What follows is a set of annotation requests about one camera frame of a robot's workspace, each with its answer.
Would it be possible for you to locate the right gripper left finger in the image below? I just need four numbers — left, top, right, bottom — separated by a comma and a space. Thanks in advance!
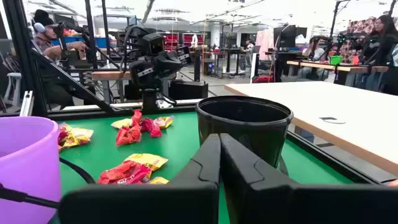
58, 133, 221, 224

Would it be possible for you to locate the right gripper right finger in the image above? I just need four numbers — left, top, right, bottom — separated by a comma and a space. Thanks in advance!
220, 133, 398, 224

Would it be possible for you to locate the yellow candy packet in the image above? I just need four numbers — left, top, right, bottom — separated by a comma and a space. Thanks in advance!
63, 126, 95, 147
111, 118, 133, 129
154, 115, 175, 130
147, 176, 170, 185
123, 152, 170, 172

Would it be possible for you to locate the wooden workbench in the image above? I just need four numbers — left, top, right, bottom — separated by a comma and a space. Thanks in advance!
91, 70, 133, 104

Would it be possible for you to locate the black equipment box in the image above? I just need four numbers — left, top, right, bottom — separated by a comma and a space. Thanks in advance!
169, 80, 210, 101

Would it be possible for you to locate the black jack-o-lantern bucket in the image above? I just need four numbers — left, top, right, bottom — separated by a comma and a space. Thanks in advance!
195, 95, 294, 175

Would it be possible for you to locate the blue plastic bin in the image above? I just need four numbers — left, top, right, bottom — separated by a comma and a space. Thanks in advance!
51, 36, 86, 47

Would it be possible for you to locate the round grey desk grommet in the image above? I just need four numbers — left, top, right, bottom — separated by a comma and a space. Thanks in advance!
318, 116, 346, 125

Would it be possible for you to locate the person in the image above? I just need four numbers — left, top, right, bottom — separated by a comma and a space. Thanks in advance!
360, 14, 398, 94
302, 35, 326, 78
30, 9, 94, 108

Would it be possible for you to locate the light wooden desk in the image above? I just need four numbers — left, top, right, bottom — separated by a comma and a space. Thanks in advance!
224, 81, 398, 177

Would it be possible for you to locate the white stool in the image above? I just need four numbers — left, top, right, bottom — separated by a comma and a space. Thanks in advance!
2, 72, 22, 107

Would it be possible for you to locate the pink cloth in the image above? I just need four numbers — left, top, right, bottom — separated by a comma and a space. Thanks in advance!
255, 28, 275, 62

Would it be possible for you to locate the purple plastic bucket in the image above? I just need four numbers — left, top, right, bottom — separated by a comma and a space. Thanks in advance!
0, 116, 96, 224

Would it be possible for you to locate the long wooden table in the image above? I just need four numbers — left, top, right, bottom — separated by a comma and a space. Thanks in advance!
285, 60, 390, 88

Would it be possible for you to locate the black background monitor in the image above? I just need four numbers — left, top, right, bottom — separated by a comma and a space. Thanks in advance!
273, 24, 308, 49

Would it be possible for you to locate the black aluminium table frame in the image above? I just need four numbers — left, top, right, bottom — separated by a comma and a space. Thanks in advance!
2, 0, 385, 185

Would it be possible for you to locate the silver frame bracket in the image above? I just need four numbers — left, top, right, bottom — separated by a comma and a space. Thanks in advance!
19, 90, 35, 118

